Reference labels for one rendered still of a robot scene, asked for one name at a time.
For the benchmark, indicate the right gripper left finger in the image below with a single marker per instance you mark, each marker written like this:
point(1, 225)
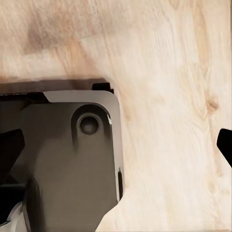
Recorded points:
point(12, 144)

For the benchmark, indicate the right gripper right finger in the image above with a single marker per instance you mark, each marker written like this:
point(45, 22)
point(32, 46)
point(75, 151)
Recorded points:
point(224, 143)

